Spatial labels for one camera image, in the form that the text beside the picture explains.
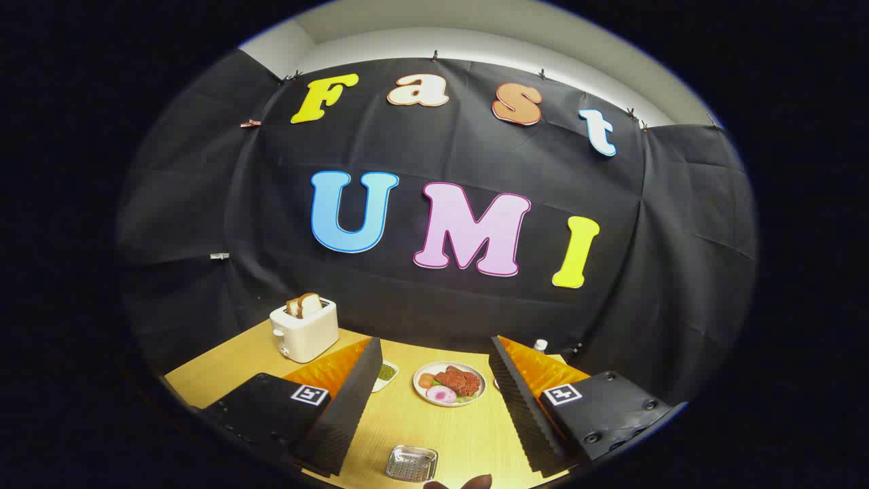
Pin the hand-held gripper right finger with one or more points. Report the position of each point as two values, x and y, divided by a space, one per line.
519 407

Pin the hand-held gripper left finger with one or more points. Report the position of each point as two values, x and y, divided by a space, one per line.
349 407

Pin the white divided dish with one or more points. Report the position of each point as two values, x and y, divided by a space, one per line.
384 382

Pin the white oval food plate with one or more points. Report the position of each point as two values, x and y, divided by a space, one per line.
475 396

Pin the green beans pile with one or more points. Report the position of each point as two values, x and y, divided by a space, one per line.
387 371

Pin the brown meat piece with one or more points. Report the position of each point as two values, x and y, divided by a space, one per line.
460 380

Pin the green bottle with white cap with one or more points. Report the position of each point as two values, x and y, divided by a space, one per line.
540 345

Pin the pink radish slice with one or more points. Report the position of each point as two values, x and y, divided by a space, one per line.
441 394

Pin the orange carrot slice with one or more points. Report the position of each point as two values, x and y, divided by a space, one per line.
426 380

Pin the white toaster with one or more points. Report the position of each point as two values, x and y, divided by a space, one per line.
305 336

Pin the toast bread slice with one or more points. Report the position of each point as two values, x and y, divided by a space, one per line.
311 304
293 308

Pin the black backdrop cloth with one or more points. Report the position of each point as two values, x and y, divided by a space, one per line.
475 156

